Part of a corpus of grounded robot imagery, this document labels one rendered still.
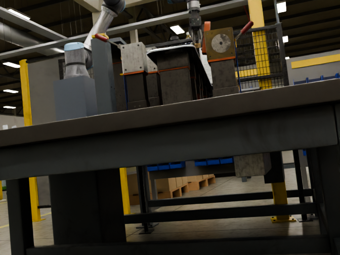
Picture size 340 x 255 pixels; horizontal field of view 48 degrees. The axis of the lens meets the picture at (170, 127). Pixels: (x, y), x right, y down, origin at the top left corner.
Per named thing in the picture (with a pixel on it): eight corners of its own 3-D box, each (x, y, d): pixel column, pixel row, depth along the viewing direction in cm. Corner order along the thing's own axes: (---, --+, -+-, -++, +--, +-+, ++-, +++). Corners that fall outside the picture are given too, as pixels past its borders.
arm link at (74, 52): (61, 64, 223) (59, 41, 224) (70, 69, 236) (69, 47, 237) (81, 60, 221) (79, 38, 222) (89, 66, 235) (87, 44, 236)
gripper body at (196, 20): (189, 27, 229) (187, 7, 230) (189, 31, 238) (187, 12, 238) (202, 25, 229) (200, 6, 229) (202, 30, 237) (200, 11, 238)
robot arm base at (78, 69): (58, 81, 222) (57, 64, 223) (73, 84, 237) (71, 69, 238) (81, 76, 218) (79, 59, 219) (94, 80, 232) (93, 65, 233)
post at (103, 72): (115, 137, 162) (105, 36, 166) (98, 139, 164) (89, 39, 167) (121, 137, 170) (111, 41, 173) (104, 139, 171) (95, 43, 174)
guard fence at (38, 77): (135, 213, 434) (118, 41, 449) (130, 215, 420) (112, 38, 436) (36, 219, 474) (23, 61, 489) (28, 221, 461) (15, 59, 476)
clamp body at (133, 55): (151, 132, 149) (141, 41, 152) (121, 135, 152) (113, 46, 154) (155, 133, 157) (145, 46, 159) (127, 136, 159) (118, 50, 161)
